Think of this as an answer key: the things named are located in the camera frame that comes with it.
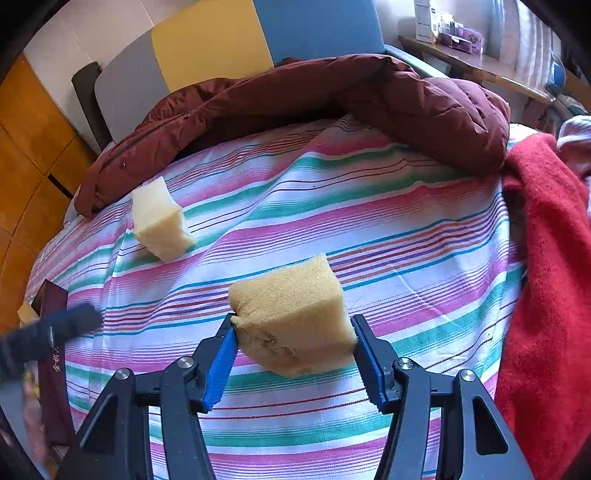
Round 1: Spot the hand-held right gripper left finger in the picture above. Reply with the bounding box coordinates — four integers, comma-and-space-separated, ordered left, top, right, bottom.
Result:
58, 314, 239, 480

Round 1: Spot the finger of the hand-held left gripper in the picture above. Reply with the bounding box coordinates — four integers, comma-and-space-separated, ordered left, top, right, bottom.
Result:
28, 303, 102, 352

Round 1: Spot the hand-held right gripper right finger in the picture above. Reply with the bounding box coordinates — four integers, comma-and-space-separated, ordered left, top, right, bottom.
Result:
352, 315, 534, 480

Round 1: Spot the square metal tin box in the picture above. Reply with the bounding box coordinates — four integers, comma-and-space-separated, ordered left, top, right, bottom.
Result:
18, 279, 77, 446

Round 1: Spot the pale yellow sponge block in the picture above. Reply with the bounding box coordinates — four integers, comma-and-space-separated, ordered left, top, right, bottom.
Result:
131, 176, 197, 263

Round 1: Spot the striped bed sheet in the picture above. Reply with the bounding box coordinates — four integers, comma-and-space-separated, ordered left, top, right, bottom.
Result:
23, 113, 532, 480

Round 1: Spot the wooden wardrobe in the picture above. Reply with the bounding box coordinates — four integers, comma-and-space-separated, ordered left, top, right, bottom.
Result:
0, 53, 98, 296

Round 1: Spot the red fleece blanket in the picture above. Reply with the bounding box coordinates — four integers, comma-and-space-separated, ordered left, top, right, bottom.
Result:
496, 134, 591, 467

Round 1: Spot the maroon padded jacket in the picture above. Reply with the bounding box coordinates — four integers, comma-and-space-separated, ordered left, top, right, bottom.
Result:
74, 54, 511, 217

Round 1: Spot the pink white striped cloth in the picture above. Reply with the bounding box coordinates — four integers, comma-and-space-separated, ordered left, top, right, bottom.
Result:
556, 115, 591, 178

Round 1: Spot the grey yellow blue armchair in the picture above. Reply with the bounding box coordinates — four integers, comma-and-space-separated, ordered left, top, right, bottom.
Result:
95, 0, 453, 144

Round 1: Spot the wooden shelf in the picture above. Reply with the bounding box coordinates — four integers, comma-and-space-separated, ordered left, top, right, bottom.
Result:
397, 34, 555, 104

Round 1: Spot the purple carton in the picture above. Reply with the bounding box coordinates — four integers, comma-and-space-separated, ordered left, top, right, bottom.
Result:
438, 25, 485, 54

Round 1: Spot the blue round object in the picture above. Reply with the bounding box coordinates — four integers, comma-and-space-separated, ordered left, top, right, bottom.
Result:
547, 58, 568, 95

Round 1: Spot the white carton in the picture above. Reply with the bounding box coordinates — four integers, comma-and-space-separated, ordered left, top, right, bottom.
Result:
413, 0, 439, 44

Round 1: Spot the white sheer curtain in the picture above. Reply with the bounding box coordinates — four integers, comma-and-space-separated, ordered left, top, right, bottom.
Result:
489, 0, 561, 100

